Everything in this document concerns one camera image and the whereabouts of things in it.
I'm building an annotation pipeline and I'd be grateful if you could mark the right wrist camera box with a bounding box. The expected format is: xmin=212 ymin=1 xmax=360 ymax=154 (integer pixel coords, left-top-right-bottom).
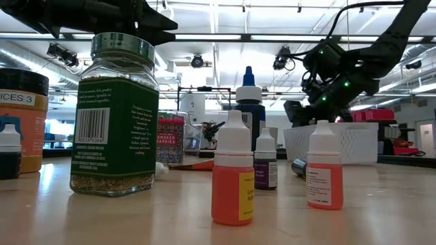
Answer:
xmin=302 ymin=39 xmax=345 ymax=74

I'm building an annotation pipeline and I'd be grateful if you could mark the orange spatula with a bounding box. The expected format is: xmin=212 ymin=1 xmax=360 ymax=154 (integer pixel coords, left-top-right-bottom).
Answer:
xmin=169 ymin=159 xmax=215 ymax=172

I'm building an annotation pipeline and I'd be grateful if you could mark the metal jar blue cap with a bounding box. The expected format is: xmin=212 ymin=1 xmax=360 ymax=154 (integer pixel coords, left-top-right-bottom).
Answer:
xmin=291 ymin=158 xmax=308 ymax=178

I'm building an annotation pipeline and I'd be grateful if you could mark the black horizontal frame bar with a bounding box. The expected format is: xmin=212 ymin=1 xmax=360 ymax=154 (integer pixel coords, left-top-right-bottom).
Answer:
xmin=0 ymin=32 xmax=436 ymax=44

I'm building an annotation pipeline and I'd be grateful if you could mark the dark dropper bottle white cap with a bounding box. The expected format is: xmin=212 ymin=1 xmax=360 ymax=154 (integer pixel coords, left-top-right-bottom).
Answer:
xmin=0 ymin=123 xmax=22 ymax=180
xmin=155 ymin=161 xmax=170 ymax=178

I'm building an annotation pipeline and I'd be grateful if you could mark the purple dropper bottle white cap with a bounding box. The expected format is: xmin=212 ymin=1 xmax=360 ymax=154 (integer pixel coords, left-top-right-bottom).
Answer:
xmin=253 ymin=127 xmax=279 ymax=191

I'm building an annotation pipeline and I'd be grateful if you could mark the red toolbox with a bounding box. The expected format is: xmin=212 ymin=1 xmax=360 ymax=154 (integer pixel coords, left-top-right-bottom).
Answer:
xmin=350 ymin=108 xmax=396 ymax=123

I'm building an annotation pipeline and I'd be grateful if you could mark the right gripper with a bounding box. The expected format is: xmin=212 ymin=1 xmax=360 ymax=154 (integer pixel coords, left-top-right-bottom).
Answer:
xmin=283 ymin=60 xmax=381 ymax=129

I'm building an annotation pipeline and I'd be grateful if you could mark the white cylindrical tank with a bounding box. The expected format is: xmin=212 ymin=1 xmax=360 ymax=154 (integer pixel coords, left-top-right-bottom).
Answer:
xmin=189 ymin=93 xmax=206 ymax=124

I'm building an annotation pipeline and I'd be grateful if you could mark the patterned smoked paprika tin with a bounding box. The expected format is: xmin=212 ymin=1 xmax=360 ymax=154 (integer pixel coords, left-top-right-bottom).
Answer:
xmin=156 ymin=118 xmax=185 ymax=165

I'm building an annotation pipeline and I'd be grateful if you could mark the white perforated plastic basket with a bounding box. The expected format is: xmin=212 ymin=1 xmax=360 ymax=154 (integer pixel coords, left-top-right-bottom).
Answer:
xmin=283 ymin=122 xmax=379 ymax=165

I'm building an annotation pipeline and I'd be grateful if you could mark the tall blue bottle blue tip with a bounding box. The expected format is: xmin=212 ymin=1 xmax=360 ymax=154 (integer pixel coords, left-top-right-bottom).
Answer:
xmin=233 ymin=65 xmax=267 ymax=152

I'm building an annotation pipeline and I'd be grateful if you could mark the white door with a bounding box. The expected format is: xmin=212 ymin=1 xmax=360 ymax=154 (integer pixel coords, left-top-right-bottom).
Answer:
xmin=415 ymin=119 xmax=435 ymax=158

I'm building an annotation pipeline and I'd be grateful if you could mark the black ceiling camera cluster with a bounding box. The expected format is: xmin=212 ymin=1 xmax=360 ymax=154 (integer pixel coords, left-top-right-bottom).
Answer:
xmin=46 ymin=42 xmax=80 ymax=68

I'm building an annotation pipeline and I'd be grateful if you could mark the orange red device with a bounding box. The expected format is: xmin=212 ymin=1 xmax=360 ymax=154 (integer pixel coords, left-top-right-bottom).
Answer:
xmin=392 ymin=140 xmax=420 ymax=157

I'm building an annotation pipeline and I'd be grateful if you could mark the orange dropper bottle yellow label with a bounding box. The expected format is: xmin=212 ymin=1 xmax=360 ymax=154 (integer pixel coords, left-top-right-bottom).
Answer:
xmin=211 ymin=109 xmax=255 ymax=227

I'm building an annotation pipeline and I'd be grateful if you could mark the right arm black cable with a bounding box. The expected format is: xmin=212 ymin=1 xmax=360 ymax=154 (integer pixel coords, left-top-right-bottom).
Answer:
xmin=325 ymin=0 xmax=406 ymax=40

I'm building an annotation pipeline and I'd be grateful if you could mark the black ceiling camera with cable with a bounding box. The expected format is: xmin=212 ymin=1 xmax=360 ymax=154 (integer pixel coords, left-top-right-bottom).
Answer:
xmin=272 ymin=46 xmax=296 ymax=71

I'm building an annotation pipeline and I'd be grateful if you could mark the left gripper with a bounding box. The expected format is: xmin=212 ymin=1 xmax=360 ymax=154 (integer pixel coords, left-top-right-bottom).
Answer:
xmin=78 ymin=0 xmax=179 ymax=47

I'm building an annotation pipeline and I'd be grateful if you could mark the orange dropper bottle white label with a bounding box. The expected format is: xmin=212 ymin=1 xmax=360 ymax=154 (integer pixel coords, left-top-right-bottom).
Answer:
xmin=305 ymin=119 xmax=344 ymax=210

